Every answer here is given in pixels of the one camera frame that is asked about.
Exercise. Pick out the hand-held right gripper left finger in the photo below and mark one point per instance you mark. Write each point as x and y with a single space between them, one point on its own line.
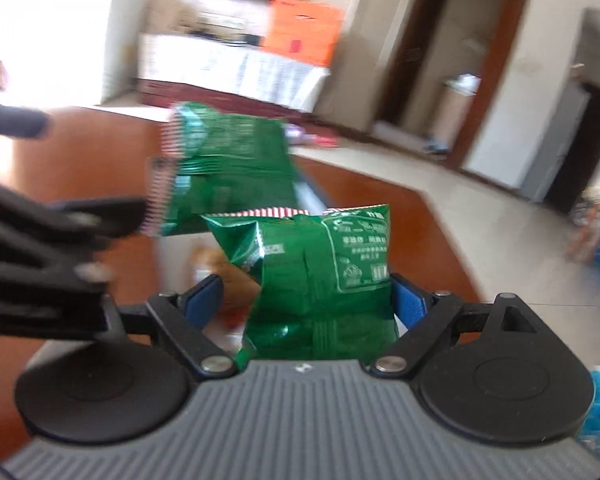
205 300

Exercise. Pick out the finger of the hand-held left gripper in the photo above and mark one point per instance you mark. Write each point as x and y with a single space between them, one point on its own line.
80 220
45 295

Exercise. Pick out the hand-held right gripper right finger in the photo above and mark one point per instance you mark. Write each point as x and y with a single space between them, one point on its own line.
407 305

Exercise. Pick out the tan pastry packet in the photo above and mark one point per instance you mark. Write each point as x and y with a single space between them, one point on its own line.
237 287

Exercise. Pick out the green snack bag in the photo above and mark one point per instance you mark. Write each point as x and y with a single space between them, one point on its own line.
320 285
230 160

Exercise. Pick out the white freezer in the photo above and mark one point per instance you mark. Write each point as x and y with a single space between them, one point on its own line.
125 40

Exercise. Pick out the pair of slippers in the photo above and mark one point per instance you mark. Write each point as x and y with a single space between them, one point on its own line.
435 146

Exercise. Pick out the red packet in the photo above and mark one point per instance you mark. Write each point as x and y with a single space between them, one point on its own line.
322 140

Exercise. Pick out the white plastic bottle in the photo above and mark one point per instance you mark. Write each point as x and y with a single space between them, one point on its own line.
297 131

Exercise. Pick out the wooden kitchen cabinet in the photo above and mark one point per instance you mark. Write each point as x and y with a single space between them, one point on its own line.
460 110

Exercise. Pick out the silver refrigerator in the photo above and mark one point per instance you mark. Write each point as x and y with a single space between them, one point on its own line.
555 145

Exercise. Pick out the white cabinet with cloth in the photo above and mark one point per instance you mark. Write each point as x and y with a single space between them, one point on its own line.
240 70

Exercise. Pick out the orange gift box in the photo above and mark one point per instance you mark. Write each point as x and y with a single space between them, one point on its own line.
302 30

